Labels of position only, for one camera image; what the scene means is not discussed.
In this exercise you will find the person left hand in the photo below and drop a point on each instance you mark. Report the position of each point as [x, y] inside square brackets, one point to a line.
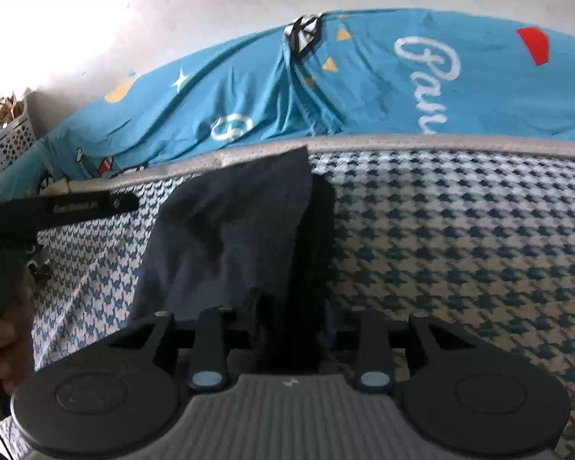
[16, 346]

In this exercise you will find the houndstooth blue white blanket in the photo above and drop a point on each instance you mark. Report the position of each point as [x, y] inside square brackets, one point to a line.
[475, 230]

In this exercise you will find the black t-shirt white stripes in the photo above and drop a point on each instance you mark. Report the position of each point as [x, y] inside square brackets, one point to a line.
[257, 237]

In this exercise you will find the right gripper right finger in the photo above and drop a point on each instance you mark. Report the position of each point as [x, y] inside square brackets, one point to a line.
[356, 346]

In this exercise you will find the blue cartoon print bedsheet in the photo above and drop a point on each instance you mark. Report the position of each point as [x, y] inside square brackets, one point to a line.
[367, 72]

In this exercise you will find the white perforated laundry basket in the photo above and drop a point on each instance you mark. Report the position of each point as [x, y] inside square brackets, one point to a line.
[17, 133]

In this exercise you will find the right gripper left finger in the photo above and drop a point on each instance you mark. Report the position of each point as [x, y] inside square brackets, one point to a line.
[226, 344]

